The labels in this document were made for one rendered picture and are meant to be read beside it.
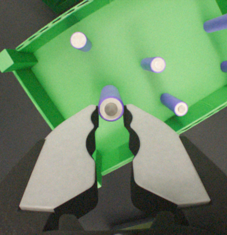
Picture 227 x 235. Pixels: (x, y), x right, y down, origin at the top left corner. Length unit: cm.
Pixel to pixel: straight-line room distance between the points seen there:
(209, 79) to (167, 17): 11
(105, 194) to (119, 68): 59
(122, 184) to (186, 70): 56
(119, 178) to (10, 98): 49
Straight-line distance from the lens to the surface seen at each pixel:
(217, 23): 28
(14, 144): 74
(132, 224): 86
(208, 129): 74
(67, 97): 28
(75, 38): 21
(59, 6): 59
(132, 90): 28
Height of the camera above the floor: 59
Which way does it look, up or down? 73 degrees down
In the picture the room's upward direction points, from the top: 175 degrees clockwise
